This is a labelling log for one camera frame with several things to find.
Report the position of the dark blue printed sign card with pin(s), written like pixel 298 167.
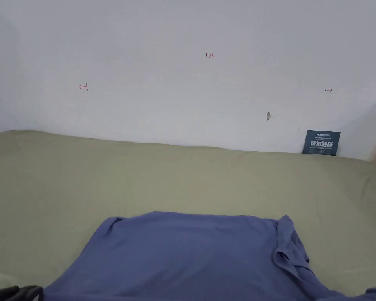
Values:
pixel 321 142

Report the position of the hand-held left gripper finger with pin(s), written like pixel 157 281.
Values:
pixel 22 293

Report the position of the bed with pale green sheet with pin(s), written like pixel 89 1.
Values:
pixel 81 188

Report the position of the dark blue shirt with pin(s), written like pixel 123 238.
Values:
pixel 181 257

